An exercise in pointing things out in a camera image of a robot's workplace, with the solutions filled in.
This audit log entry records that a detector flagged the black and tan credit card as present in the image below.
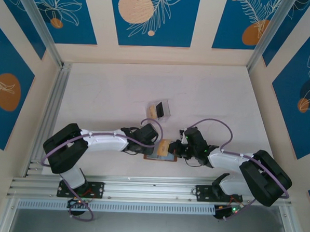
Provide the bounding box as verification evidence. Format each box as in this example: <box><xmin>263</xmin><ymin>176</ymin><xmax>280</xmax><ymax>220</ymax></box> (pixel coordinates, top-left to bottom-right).
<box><xmin>157</xmin><ymin>139</ymin><xmax>170</xmax><ymax>158</ymax></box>
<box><xmin>154</xmin><ymin>101</ymin><xmax>167</xmax><ymax>117</ymax></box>

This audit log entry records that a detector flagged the aluminium side rail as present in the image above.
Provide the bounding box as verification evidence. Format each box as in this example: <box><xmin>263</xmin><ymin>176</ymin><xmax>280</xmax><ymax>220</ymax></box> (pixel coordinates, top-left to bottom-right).
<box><xmin>24</xmin><ymin>60</ymin><xmax>72</xmax><ymax>180</ymax></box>

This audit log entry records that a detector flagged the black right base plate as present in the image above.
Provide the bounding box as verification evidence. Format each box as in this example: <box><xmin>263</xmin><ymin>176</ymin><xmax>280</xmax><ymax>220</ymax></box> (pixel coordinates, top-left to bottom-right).
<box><xmin>194</xmin><ymin>184</ymin><xmax>244</xmax><ymax>205</ymax></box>

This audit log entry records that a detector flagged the right controller board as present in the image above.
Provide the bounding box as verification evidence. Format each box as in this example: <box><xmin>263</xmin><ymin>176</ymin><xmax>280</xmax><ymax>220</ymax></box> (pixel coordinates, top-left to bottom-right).
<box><xmin>213</xmin><ymin>204</ymin><xmax>242</xmax><ymax>222</ymax></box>

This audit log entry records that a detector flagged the left controller board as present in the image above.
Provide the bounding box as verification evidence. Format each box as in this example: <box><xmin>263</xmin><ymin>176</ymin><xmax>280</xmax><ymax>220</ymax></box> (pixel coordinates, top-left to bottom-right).
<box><xmin>66</xmin><ymin>197</ymin><xmax>90</xmax><ymax>211</ymax></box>

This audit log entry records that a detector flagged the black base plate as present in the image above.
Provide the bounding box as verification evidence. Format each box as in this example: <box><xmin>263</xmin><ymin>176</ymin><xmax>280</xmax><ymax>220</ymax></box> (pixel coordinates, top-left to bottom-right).
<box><xmin>194</xmin><ymin>184</ymin><xmax>244</xmax><ymax>205</ymax></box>
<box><xmin>56</xmin><ymin>179</ymin><xmax>106</xmax><ymax>200</ymax></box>

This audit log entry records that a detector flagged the brown leather card holder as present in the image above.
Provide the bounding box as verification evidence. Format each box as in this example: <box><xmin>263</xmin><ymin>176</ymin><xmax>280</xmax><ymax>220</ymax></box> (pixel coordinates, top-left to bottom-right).
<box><xmin>143</xmin><ymin>153</ymin><xmax>179</xmax><ymax>163</ymax></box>

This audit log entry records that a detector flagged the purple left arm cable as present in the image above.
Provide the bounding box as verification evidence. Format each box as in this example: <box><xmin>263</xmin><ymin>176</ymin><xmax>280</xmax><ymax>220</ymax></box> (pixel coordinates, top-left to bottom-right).
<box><xmin>38</xmin><ymin>112</ymin><xmax>164</xmax><ymax>225</ymax></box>

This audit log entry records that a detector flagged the aluminium frame post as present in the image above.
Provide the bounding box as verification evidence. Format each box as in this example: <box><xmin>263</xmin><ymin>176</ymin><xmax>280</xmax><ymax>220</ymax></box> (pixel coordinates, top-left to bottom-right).
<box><xmin>246</xmin><ymin>0</ymin><xmax>294</xmax><ymax>75</ymax></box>
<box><xmin>10</xmin><ymin>0</ymin><xmax>68</xmax><ymax>68</ymax></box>

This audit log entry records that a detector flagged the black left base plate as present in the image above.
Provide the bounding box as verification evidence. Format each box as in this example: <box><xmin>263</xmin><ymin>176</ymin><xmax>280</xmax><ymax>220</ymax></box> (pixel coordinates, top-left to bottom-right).
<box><xmin>56</xmin><ymin>179</ymin><xmax>106</xmax><ymax>200</ymax></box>

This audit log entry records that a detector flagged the aluminium frame leg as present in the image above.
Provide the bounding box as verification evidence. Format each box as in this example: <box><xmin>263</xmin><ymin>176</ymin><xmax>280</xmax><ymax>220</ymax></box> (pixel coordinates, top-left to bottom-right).
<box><xmin>0</xmin><ymin>195</ymin><xmax>20</xmax><ymax>232</ymax></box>
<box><xmin>277</xmin><ymin>204</ymin><xmax>303</xmax><ymax>232</ymax></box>

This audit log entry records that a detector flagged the aluminium frame beam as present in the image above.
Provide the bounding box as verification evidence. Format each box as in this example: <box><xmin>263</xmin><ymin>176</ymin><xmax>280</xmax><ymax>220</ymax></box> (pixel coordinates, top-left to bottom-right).
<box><xmin>6</xmin><ymin>167</ymin><xmax>292</xmax><ymax>212</ymax></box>

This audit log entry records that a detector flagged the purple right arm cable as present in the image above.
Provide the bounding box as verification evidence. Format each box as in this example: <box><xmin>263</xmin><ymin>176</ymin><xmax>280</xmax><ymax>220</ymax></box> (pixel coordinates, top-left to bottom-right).
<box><xmin>182</xmin><ymin>117</ymin><xmax>293</xmax><ymax>224</ymax></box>

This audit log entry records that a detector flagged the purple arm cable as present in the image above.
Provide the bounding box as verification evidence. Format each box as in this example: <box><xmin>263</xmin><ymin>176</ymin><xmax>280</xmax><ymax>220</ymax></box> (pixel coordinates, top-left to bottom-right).
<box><xmin>38</xmin><ymin>112</ymin><xmax>164</xmax><ymax>225</ymax></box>
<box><xmin>182</xmin><ymin>117</ymin><xmax>293</xmax><ymax>224</ymax></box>

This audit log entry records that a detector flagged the white slotted cable duct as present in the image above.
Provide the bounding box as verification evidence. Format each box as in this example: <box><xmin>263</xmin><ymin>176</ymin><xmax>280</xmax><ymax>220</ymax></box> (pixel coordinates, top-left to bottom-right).
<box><xmin>17</xmin><ymin>194</ymin><xmax>217</xmax><ymax>219</ymax></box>

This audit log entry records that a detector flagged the controller board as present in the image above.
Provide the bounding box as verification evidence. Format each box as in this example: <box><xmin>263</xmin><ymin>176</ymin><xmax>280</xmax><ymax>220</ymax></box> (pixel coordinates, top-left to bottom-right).
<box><xmin>213</xmin><ymin>204</ymin><xmax>242</xmax><ymax>222</ymax></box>
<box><xmin>66</xmin><ymin>197</ymin><xmax>90</xmax><ymax>211</ymax></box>

